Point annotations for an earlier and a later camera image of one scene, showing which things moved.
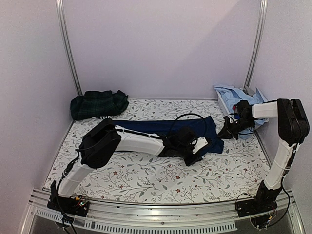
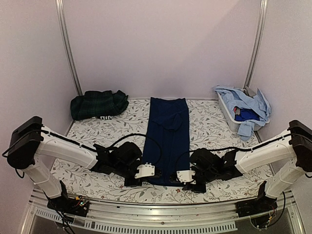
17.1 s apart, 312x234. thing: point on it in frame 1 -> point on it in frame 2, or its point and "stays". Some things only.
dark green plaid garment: (94, 104) stays
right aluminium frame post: (257, 45) stays
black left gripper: (196, 159) -> (127, 183)
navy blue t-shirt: (204, 127) -> (167, 143)
